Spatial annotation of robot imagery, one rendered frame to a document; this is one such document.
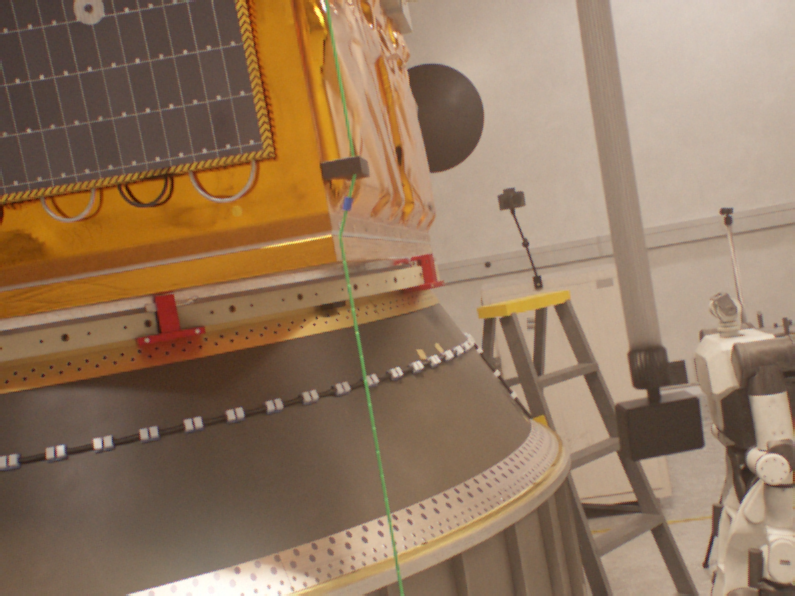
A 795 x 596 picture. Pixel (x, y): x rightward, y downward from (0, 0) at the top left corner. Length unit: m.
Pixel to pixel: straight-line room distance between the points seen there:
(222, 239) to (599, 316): 4.38
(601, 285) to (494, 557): 3.90
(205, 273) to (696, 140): 8.66
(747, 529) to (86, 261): 1.92
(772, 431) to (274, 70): 1.60
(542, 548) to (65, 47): 1.47
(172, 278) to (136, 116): 0.28
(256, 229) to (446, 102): 8.35
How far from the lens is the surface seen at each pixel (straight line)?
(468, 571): 2.06
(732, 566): 2.95
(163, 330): 1.93
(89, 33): 1.76
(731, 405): 2.80
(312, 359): 2.04
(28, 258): 1.83
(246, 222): 1.69
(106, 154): 1.73
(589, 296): 5.89
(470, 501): 2.07
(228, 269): 1.70
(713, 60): 10.25
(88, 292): 1.79
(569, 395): 5.94
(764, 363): 2.64
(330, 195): 1.69
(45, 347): 1.96
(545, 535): 2.35
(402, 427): 2.07
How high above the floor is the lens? 1.71
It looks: 3 degrees down
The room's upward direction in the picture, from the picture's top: 10 degrees counter-clockwise
